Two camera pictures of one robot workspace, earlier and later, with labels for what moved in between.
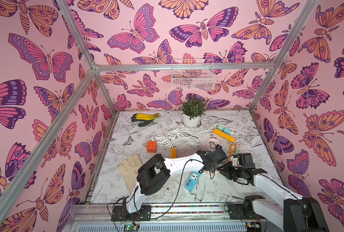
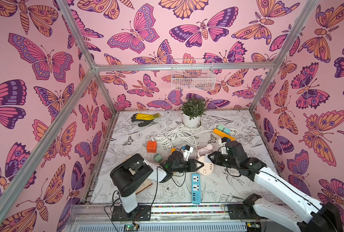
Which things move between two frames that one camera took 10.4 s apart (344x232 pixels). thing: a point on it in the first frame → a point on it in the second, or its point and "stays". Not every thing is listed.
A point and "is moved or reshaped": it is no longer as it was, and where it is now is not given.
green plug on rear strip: [220, 127] stays
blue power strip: [192, 182] is moved or reshaped
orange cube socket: [151, 146] stays
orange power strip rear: [224, 135] stays
